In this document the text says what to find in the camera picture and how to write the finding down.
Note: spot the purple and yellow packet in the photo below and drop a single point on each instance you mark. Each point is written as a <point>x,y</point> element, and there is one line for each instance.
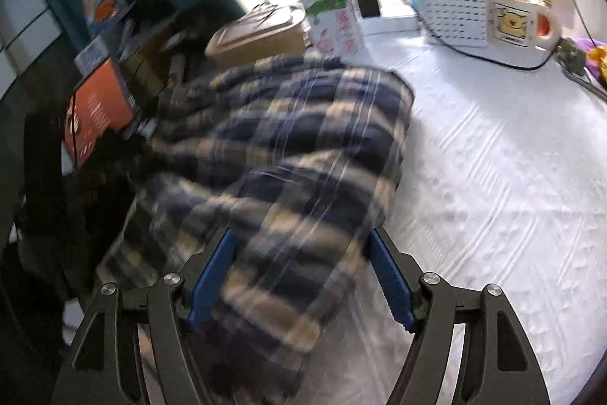
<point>595,58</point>

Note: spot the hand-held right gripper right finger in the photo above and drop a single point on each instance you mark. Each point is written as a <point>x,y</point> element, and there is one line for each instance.
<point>392,281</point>

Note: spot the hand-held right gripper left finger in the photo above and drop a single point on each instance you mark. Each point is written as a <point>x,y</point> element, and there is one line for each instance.
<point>213,281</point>

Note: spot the plaid pants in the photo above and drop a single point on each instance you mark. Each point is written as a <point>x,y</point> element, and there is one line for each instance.
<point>284,158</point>

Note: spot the white textured table cover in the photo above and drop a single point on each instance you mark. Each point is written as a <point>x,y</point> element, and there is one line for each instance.
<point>498,172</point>

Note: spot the green and white carton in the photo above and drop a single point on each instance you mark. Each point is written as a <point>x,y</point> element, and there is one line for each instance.
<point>332,18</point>

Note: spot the white perforated basket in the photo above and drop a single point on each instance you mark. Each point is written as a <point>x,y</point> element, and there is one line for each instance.
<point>450,4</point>

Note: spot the cartoon print mug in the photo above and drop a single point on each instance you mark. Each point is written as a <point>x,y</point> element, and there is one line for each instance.
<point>514,20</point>

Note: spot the tan lidded bin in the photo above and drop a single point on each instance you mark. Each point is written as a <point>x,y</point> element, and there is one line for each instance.
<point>256,32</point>

